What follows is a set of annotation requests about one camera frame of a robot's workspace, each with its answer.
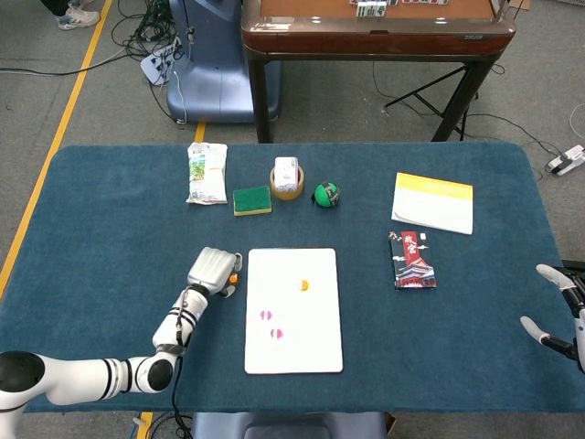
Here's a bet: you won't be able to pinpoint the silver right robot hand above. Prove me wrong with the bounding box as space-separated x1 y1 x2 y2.
519 263 585 374

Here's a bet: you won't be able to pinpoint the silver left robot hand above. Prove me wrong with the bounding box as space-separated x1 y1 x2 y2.
186 246 243 299

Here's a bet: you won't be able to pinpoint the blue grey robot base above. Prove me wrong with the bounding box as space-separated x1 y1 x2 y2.
189 411 388 439

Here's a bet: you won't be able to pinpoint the green yellow sponge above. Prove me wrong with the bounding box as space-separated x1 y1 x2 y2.
232 185 273 217

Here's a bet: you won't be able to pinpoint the white snack bag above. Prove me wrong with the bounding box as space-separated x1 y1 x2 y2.
185 142 229 206

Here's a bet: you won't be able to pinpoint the blue felt table cloth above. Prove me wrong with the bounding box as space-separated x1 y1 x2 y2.
0 142 578 415

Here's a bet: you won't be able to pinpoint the tan tape roll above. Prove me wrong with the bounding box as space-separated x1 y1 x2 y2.
269 164 305 201

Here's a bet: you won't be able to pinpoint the white purple tissue pack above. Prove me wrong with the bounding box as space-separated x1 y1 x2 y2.
273 156 300 192

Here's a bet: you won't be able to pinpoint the white rectangular board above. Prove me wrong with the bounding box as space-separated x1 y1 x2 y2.
243 248 345 376

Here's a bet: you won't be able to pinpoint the green black ball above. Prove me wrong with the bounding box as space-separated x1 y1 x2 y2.
311 180 342 209

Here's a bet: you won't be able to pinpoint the blue grey machine base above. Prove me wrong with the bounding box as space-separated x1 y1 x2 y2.
165 0 282 124

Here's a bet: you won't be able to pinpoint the yellow white notebook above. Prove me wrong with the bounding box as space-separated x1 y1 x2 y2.
390 171 475 236

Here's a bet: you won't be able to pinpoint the white power strip with plugs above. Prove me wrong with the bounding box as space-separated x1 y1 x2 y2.
139 43 184 86

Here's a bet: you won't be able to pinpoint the brown mahjong table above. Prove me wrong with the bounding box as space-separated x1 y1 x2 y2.
240 0 517 145

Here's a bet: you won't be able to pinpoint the person in black clothes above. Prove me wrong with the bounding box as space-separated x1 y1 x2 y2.
38 0 101 31

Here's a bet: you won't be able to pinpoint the standing white mahjong tiles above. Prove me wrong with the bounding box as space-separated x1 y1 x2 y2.
356 1 388 18

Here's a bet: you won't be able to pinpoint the long mahjong tile row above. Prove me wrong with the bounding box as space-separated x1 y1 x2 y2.
349 0 449 6

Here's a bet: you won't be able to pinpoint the black cables under table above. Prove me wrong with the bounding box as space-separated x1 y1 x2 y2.
150 411 193 439

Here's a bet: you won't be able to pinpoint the hanging black cable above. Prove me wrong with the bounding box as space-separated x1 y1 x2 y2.
181 0 197 45

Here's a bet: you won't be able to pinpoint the black cable bundle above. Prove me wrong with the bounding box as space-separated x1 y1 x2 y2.
109 0 184 60

